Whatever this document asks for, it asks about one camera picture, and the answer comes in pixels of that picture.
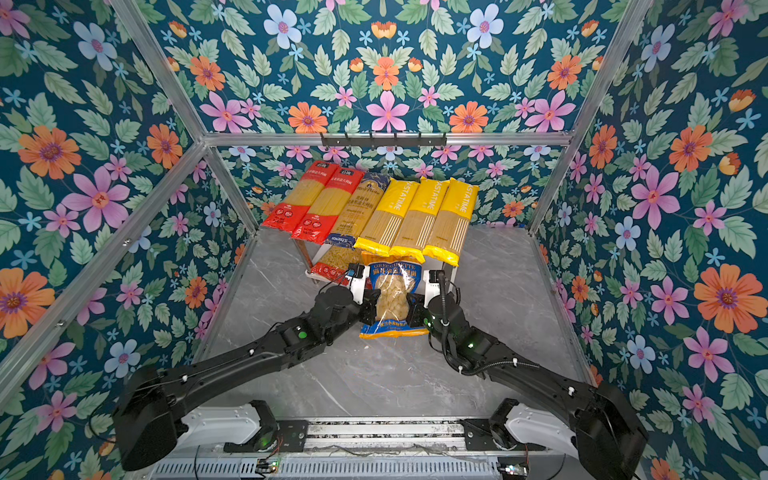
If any aluminium front rail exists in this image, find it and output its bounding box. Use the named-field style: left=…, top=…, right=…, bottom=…
left=140, top=415, right=634, bottom=457

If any red spaghetti bag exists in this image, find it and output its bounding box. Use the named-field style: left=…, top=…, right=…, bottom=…
left=262, top=161, right=340, bottom=232
left=292, top=168, right=364, bottom=244

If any amber blue spaghetti bag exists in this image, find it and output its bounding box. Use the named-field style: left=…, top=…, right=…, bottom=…
left=325, top=172, right=391, bottom=249

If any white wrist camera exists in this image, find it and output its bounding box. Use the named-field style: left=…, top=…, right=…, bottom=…
left=422, top=270, right=444, bottom=307
left=346, top=263, right=370, bottom=305

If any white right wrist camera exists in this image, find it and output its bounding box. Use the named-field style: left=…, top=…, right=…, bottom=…
left=422, top=270, right=444, bottom=307

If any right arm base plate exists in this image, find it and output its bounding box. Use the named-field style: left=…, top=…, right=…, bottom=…
left=459, top=418, right=546, bottom=453

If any black hook rail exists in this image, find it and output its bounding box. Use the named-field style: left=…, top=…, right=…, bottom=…
left=320, top=133, right=448, bottom=148

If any red macaroni bag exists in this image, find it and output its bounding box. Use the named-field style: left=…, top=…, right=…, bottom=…
left=310, top=246, right=362, bottom=286

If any blue orange pasta bag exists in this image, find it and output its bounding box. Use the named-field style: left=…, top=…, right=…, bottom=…
left=360, top=252, right=428, bottom=340

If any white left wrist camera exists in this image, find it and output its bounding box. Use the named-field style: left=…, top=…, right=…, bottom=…
left=346, top=263, right=370, bottom=305

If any yellow Pastatime spaghetti bag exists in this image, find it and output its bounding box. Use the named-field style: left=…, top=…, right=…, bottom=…
left=354, top=180, right=420, bottom=257

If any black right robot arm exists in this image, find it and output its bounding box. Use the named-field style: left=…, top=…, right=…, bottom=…
left=409, top=294, right=648, bottom=479

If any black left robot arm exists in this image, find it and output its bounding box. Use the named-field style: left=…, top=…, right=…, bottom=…
left=112, top=286, right=380, bottom=471

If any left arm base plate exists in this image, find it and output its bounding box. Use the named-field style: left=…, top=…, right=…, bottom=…
left=223, top=420, right=309, bottom=454

